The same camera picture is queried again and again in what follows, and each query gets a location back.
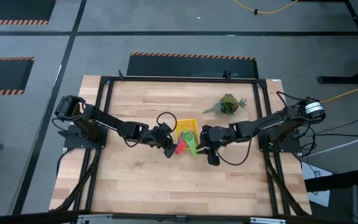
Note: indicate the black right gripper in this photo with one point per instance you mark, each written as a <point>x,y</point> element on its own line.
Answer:
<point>217,135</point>

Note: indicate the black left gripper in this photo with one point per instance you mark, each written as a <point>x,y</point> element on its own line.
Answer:
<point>160,137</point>

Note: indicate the green plastic measuring cup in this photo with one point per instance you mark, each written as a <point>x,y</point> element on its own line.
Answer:
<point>189,138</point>

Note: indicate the red plastic measuring cup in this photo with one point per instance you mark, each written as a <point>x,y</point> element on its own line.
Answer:
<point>180,147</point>

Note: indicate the yellow plastic basket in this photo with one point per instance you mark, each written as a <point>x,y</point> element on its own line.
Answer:
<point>190,124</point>

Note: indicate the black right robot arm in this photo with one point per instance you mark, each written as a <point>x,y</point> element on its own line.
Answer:
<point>278,123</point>

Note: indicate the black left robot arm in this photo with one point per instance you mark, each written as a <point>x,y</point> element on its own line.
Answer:
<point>104,119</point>

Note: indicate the small artificial green plant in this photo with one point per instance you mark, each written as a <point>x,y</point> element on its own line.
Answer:
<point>228,104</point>

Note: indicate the black striped-edge floor mat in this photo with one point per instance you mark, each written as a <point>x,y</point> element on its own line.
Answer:
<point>14,9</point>
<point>191,67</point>
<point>2,74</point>

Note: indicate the white paper sheet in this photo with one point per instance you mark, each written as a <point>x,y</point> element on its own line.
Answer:
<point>314,186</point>

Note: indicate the black desk leg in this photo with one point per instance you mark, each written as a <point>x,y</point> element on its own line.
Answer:
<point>357,31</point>

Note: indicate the black aluminium table frame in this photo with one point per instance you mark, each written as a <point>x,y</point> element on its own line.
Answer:
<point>182,79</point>

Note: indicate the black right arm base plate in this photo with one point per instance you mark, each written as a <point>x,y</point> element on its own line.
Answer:
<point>286,148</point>

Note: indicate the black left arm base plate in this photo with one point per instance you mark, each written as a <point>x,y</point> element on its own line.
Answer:
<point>70,141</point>

